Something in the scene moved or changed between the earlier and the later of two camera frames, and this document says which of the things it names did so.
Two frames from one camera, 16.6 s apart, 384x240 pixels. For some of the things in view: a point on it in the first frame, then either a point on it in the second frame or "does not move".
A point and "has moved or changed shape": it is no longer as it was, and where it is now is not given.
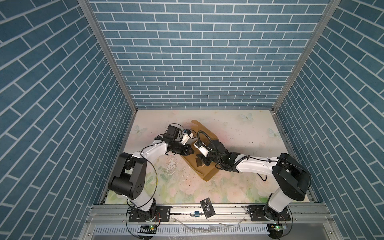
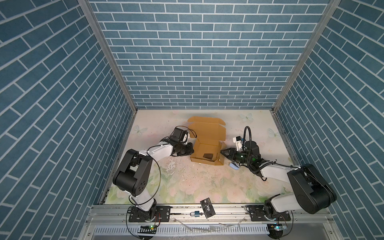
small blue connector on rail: [195, 213] does not move
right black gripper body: [210, 157] to [241, 157]
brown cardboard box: [203, 135] has moved or changed shape
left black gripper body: [180, 148] does not move
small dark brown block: [198, 161] has moved or changed shape
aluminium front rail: [117, 215] does not move
